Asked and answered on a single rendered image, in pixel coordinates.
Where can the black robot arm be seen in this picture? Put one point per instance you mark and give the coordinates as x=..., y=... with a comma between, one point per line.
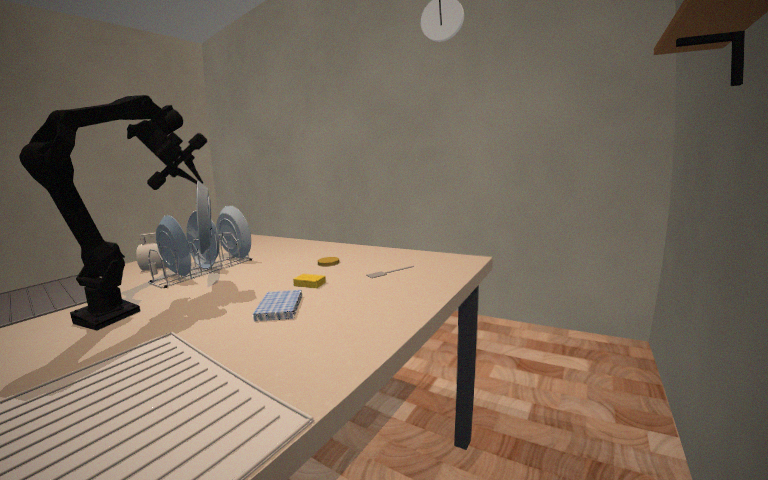
x=48, y=162

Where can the yellow sponge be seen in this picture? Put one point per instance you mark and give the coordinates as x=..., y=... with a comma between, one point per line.
x=309, y=281

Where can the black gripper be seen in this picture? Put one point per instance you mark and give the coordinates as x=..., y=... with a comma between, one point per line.
x=155, y=181

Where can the olive-brown round disc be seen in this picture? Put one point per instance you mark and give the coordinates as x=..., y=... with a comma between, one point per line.
x=328, y=261

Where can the white ribbed draining mat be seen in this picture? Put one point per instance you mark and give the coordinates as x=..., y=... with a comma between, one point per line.
x=161, y=410

